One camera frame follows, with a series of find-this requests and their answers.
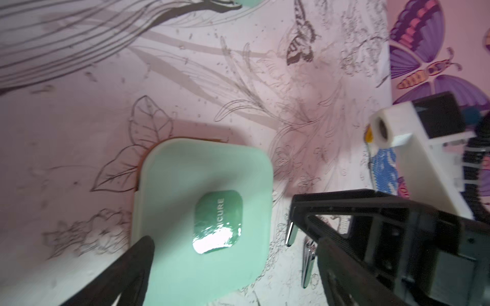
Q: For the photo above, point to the green nail clipper long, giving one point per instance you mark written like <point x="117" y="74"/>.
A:
<point x="308" y="261"/>

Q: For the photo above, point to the green case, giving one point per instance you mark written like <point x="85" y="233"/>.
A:
<point x="248" y="3"/>
<point x="208" y="207"/>

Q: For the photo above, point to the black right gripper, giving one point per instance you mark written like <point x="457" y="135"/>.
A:
<point x="421" y="258"/>

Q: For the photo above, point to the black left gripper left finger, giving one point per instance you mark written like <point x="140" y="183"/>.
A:
<point x="125" y="282"/>

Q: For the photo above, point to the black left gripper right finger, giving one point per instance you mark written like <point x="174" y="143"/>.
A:
<point x="346" y="282"/>

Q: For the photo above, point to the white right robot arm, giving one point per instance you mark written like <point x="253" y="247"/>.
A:
<point x="441" y="160"/>

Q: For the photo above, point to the green nail tool centre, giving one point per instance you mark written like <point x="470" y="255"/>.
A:
<point x="291" y="234"/>

